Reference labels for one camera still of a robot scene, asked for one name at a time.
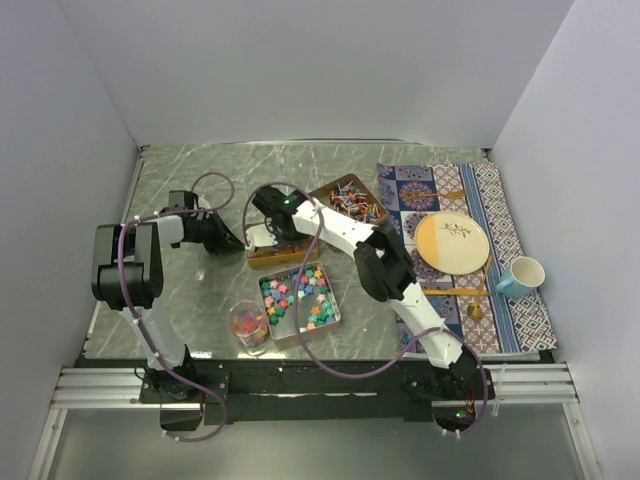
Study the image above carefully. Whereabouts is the gold tin of gummy candies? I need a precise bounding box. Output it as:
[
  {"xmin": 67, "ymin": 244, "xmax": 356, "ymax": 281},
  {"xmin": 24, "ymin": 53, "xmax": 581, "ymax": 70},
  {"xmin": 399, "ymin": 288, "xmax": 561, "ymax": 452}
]
[{"xmin": 245, "ymin": 223, "xmax": 319, "ymax": 269}]

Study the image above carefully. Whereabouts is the light blue mug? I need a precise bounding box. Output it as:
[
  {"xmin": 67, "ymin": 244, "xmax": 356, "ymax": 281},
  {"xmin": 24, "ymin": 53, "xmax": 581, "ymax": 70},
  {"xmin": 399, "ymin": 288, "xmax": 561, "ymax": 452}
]
[{"xmin": 495, "ymin": 256, "xmax": 546, "ymax": 298}]

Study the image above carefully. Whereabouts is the aluminium frame rail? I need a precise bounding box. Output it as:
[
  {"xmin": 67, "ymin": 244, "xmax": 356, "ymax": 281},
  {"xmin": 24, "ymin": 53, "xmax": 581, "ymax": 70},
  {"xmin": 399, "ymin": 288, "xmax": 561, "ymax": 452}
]
[{"xmin": 28, "ymin": 362, "xmax": 603, "ymax": 479}]

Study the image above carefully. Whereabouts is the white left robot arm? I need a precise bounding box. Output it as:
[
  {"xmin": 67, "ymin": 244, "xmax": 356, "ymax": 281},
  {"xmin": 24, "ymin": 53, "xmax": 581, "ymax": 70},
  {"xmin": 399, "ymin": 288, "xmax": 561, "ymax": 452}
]
[{"xmin": 91, "ymin": 190, "xmax": 244, "ymax": 402}]

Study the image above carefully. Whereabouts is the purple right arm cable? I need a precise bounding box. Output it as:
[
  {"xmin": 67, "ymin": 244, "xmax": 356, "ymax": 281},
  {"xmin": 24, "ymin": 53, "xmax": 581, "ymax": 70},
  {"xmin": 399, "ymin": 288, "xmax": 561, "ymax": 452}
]
[{"xmin": 240, "ymin": 182, "xmax": 490, "ymax": 437}]

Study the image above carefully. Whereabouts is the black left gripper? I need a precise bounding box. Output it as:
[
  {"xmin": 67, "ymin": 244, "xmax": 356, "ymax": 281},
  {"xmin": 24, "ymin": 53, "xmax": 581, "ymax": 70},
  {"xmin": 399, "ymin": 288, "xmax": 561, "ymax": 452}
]
[{"xmin": 188, "ymin": 210, "xmax": 245, "ymax": 255}]

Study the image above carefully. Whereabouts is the cream and orange plate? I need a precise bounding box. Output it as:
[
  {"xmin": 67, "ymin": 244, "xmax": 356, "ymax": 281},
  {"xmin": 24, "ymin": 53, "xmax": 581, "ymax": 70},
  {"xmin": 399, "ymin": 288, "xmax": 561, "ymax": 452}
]
[{"xmin": 414, "ymin": 211, "xmax": 490, "ymax": 275}]

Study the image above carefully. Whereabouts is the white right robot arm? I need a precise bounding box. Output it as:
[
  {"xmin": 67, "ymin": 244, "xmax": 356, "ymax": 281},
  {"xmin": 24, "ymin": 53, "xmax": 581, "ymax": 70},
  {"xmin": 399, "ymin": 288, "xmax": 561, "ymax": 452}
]
[{"xmin": 243, "ymin": 181, "xmax": 487, "ymax": 399}]

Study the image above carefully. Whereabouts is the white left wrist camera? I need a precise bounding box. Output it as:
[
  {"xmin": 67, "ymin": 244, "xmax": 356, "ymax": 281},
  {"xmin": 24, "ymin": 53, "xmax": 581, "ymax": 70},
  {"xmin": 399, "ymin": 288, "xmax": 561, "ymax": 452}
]
[{"xmin": 194, "ymin": 196, "xmax": 214, "ymax": 214}]

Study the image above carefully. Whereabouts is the patterned blue cloth mat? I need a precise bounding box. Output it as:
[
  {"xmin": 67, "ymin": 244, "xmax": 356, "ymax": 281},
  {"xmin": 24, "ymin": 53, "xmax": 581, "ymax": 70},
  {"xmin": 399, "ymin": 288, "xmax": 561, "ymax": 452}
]
[{"xmin": 377, "ymin": 163, "xmax": 558, "ymax": 360}]

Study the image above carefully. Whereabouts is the gold fork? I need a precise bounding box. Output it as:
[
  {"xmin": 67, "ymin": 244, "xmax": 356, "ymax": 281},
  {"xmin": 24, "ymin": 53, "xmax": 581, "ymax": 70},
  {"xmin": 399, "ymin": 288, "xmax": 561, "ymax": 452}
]
[{"xmin": 404, "ymin": 189, "xmax": 470, "ymax": 200}]

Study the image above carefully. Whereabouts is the clear glass jar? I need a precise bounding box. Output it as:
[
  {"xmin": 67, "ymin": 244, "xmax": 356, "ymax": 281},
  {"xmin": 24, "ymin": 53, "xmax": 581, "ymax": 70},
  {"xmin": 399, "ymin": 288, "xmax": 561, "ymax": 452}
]
[{"xmin": 229, "ymin": 301, "xmax": 269, "ymax": 357}]

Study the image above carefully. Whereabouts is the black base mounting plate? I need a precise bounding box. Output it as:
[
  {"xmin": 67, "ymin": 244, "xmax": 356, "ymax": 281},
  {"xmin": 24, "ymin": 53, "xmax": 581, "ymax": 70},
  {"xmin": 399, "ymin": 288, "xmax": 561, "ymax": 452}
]
[{"xmin": 139, "ymin": 357, "xmax": 495, "ymax": 430}]

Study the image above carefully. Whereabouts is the pink tin of star candies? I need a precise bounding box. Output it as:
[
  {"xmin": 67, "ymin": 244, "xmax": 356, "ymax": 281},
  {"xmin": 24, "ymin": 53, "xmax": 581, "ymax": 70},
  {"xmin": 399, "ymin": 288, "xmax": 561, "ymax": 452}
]
[{"xmin": 258, "ymin": 262, "xmax": 341, "ymax": 348}]

